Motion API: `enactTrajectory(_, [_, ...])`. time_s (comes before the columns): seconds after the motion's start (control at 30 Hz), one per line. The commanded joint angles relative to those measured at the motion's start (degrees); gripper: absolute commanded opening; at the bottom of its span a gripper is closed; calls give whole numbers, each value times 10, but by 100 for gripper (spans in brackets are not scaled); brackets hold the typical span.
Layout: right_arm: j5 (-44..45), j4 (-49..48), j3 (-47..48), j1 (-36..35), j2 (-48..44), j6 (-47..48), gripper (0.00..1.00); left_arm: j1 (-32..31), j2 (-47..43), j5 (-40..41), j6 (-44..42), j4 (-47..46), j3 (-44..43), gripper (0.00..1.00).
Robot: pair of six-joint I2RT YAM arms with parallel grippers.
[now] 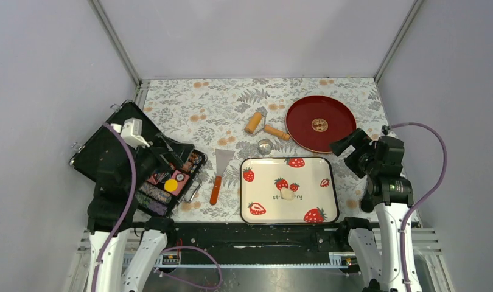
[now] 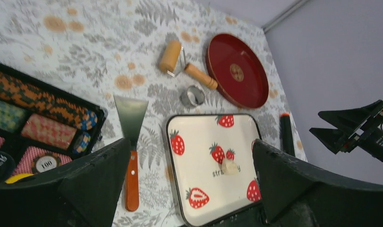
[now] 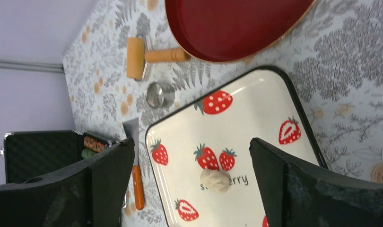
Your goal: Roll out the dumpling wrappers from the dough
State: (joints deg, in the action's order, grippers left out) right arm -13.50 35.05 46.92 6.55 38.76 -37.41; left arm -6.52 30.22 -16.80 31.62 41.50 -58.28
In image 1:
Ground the white dough ball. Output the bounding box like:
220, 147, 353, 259
280, 188, 295, 201

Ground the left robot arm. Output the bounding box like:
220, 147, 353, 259
88, 123, 177, 291

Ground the black poker chip case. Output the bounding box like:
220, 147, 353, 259
69, 100, 208, 218

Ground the scraper with wooden handle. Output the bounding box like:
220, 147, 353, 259
209, 149, 235, 205

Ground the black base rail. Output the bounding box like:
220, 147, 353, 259
167, 222, 354, 266

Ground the strawberry print tray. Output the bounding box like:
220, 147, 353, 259
240, 157, 340, 224

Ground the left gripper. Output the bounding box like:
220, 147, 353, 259
126, 131, 195, 191

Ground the wooden dough roller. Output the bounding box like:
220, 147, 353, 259
244, 111, 290, 141

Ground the yellow poker chip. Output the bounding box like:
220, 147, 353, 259
164, 179, 178, 193

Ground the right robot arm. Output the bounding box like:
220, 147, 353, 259
330, 128, 422, 291

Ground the floral tablecloth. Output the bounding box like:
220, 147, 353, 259
137, 78, 388, 223

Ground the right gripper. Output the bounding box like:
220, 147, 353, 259
327, 127, 380, 178

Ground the red round lacquer tray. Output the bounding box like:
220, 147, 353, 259
285, 96, 357, 153

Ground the metal ring cutter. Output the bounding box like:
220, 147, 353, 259
257, 139, 274, 155

